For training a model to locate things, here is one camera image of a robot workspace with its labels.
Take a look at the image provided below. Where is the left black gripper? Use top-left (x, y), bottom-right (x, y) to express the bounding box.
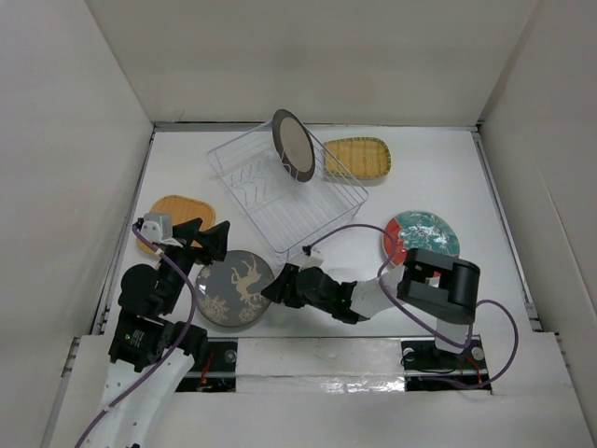
top-left (159, 216), bottom-right (228, 312)

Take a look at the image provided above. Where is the orange woven square tray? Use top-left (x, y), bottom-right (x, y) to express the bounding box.
top-left (149, 195), bottom-right (216, 231)

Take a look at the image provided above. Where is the grey deer pattern plate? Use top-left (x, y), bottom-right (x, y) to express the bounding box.
top-left (195, 250), bottom-right (273, 329)

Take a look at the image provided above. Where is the grey rimmed cream plate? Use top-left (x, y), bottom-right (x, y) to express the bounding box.
top-left (271, 109), bottom-right (315, 183)

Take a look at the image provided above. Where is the red teal floral plate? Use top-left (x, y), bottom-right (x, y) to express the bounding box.
top-left (384, 210), bottom-right (461, 266)

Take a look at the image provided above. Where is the yellow woven green-rimmed tray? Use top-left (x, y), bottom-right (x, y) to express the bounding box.
top-left (324, 137), bottom-right (392, 180)

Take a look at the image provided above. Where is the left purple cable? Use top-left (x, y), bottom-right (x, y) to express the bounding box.
top-left (74, 221), bottom-right (197, 448)

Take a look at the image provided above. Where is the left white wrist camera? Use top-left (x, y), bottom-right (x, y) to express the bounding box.
top-left (140, 212), bottom-right (173, 244)

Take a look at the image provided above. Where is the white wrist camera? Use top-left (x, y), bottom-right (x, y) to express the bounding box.
top-left (301, 245), bottom-right (324, 270)
top-left (140, 212), bottom-right (173, 244)

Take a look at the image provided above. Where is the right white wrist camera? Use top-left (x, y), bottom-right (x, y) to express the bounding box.
top-left (301, 245), bottom-right (324, 270)

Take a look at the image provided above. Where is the white wire dish rack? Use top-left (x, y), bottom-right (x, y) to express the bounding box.
top-left (207, 121), bottom-right (368, 264)

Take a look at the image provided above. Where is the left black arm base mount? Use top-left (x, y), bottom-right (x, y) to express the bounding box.
top-left (176, 338), bottom-right (238, 393)

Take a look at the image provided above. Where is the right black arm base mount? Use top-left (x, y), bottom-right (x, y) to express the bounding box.
top-left (400, 339), bottom-right (490, 392)

